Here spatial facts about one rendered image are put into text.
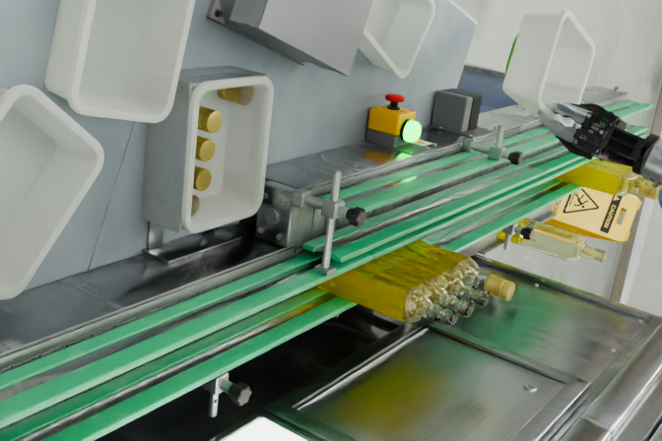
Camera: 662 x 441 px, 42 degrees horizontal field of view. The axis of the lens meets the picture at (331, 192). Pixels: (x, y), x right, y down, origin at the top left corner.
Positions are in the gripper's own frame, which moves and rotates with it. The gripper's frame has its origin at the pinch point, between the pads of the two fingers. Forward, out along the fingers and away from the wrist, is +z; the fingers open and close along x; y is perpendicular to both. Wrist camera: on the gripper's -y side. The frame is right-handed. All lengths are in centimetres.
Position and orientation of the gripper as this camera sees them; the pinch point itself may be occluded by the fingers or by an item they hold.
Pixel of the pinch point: (547, 113)
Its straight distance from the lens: 157.0
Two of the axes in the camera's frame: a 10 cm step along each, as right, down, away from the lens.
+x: -4.2, 9.0, 1.3
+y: -5.2, -1.2, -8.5
